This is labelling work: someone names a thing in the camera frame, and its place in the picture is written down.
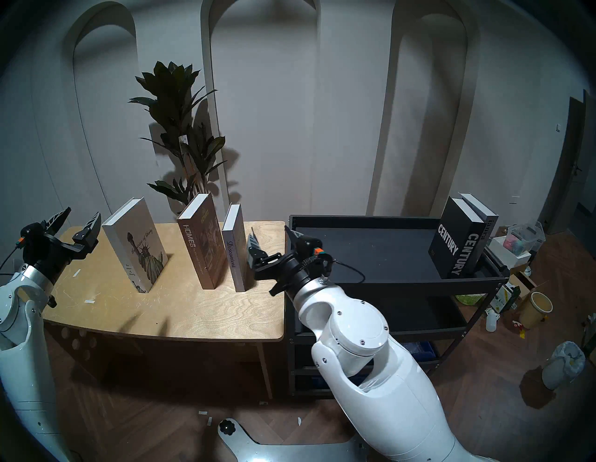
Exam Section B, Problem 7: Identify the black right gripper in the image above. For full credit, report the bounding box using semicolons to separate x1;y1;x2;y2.
247;226;332;297

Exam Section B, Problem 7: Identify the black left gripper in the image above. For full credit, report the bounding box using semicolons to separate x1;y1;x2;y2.
23;207;102;283

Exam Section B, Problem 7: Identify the grey Discontent book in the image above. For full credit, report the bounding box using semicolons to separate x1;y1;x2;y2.
222;203;250;293

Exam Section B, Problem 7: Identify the white Statue of Liberty book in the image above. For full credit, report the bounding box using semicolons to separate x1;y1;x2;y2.
102;197;169;294

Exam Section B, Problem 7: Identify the black CENTURY book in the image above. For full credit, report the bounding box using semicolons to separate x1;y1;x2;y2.
428;197;488;279

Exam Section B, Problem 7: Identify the grey iaura book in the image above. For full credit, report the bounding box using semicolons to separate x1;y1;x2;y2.
459;193;499;244

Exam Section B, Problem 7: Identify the black three-tier shelf cart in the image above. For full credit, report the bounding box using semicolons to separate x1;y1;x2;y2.
283;214;510;396

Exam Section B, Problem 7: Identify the brown HOMES book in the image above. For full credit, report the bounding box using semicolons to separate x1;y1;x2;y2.
177;193;229;290

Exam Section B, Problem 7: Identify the light wooden table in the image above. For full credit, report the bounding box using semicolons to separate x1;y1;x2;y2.
42;220;286;400

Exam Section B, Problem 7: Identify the dark green leafy plant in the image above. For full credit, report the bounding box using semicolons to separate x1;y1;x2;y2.
129;61;227;208

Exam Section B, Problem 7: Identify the white box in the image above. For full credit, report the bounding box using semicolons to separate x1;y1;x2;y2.
489;236;531;271

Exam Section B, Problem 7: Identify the clear plastic storage box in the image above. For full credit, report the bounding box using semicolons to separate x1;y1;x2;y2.
505;223;546;256

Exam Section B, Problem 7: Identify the brown cardboard box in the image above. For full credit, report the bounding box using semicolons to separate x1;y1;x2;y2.
508;266;550;303

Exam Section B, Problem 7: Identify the yellow bucket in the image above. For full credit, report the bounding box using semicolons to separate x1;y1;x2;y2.
518;292;554;330

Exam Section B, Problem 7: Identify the dark door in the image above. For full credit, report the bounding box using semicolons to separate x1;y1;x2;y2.
540;91;596;233

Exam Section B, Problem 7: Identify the white bin with bag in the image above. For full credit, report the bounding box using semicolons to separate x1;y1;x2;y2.
542;341;586;391

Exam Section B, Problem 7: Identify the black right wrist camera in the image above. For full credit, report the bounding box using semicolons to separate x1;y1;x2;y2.
296;235;326;259

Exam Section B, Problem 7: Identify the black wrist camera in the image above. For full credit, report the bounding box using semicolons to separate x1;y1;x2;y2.
15;223;46;253
296;235;326;259

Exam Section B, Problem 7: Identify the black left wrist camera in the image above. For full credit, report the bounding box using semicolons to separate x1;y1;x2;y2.
15;223;46;253

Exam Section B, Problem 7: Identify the black left camera cable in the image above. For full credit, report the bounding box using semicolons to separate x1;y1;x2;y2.
0;247;20;275

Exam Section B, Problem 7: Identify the black camera cable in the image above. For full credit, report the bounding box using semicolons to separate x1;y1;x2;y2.
325;258;366;285
0;247;20;275

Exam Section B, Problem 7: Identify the black right camera cable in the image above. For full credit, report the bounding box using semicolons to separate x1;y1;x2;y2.
325;258;366;285

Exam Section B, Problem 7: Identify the grey metal robot base plate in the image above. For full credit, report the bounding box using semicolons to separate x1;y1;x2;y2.
218;417;373;462

